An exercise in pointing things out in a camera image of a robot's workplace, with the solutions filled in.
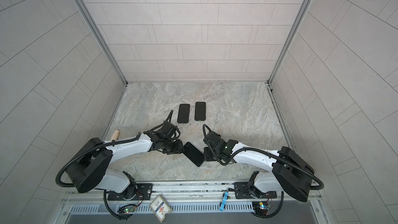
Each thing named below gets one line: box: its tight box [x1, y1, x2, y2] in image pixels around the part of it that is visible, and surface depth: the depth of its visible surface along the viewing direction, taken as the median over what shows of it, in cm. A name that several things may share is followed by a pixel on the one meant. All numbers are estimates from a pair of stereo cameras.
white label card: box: [149, 193, 173, 223], surface depth 67 cm
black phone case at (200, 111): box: [194, 101, 206, 121], surface depth 104 cm
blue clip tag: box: [219, 191, 229, 212], surface depth 68 cm
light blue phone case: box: [182, 142, 205, 167], surface depth 85 cm
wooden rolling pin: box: [110, 129, 120, 142], surface depth 90 cm
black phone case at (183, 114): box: [177, 103, 191, 124], surface depth 101 cm
